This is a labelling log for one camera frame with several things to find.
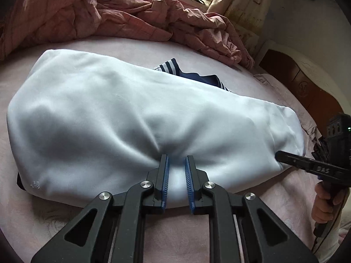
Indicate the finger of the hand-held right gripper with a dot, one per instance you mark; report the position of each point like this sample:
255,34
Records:
292,159

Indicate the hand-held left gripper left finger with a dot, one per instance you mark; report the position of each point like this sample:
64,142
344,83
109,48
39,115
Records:
165,186

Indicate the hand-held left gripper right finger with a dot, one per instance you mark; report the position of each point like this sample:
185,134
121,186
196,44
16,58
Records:
189,186

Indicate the white and navy jacket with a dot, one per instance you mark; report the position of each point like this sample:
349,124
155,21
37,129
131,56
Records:
109,120

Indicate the person's right hand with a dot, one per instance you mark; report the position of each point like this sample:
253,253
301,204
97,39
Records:
322,205

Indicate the wooden headboard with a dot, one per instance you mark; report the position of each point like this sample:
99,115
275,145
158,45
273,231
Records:
301,82

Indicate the floral curtain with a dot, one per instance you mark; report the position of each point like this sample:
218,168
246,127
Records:
238,2

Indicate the pink quilt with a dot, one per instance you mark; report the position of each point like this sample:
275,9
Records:
109,11

